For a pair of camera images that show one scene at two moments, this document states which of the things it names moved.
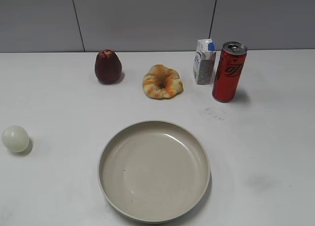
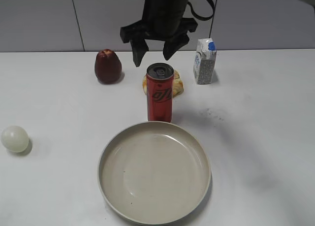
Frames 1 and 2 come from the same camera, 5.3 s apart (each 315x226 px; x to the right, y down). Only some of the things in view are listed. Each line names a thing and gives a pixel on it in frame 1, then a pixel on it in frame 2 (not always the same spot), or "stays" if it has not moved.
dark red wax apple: (108, 67) stays
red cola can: (229, 70) to (160, 90)
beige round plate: (154, 172) stays
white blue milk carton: (204, 61) stays
